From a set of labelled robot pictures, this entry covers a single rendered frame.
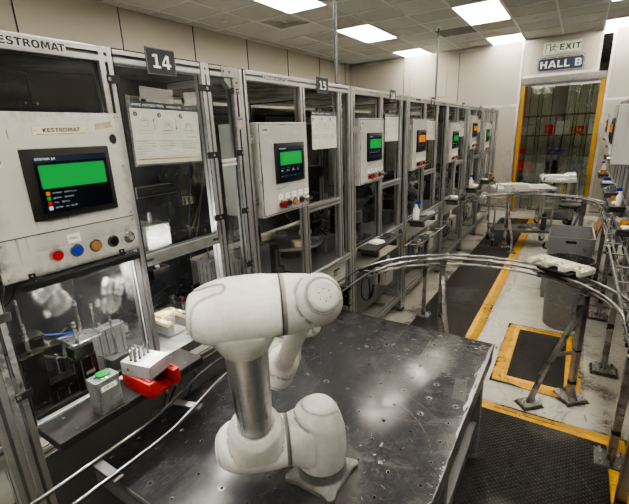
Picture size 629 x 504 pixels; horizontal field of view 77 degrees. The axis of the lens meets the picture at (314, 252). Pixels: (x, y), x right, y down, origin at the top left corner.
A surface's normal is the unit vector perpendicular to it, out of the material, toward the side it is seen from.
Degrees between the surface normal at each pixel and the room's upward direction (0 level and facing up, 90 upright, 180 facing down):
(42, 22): 90
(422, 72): 90
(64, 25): 90
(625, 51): 90
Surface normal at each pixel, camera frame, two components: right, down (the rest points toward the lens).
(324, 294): 0.29, -0.25
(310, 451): 0.11, 0.23
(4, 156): 0.84, 0.12
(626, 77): -0.54, 0.26
